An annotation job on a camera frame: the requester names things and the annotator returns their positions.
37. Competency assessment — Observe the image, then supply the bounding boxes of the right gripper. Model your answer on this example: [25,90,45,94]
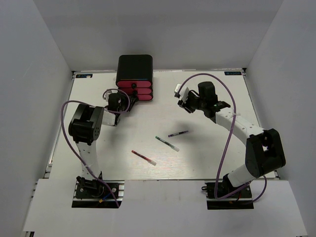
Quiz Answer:
[178,91,206,113]

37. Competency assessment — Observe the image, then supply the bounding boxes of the pink drawer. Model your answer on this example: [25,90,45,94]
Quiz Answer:
[117,80,152,89]
[121,88,152,95]
[137,94,153,101]

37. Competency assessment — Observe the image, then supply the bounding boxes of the purple pen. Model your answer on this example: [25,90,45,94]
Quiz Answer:
[168,130,189,137]

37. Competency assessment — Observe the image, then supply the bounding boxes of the green pen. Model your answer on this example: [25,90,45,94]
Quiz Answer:
[155,136,180,152]

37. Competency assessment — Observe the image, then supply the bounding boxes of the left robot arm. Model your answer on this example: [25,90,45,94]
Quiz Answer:
[68,90,138,197]

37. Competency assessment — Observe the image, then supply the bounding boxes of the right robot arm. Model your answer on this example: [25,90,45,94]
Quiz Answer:
[175,81,286,197]

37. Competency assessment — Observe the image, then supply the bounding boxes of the black drawer cabinet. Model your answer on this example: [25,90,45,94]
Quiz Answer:
[116,54,153,96]

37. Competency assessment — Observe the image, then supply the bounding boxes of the right blue label sticker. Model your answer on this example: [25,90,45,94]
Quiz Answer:
[224,71,242,76]

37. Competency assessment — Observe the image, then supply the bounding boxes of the blue label sticker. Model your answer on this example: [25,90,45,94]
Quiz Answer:
[76,74,93,79]
[224,71,242,76]

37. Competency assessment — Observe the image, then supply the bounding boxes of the left blue label sticker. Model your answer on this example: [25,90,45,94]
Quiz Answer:
[76,74,93,79]

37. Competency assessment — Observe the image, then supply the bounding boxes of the red pen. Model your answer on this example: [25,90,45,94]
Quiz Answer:
[131,150,157,166]

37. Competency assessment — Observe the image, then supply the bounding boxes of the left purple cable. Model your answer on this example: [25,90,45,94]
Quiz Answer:
[60,89,131,207]

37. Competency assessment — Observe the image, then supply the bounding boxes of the purple cable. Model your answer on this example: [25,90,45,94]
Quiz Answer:
[180,73,268,203]
[60,89,131,207]

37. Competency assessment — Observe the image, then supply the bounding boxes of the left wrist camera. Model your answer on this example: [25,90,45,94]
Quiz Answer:
[102,89,117,101]

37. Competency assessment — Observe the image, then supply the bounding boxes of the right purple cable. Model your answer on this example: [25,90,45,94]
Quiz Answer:
[180,73,268,203]

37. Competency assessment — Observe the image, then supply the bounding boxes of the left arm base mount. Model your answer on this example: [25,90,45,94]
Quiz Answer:
[72,176,124,209]

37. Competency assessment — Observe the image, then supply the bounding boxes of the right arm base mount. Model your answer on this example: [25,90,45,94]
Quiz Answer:
[201,182,254,210]

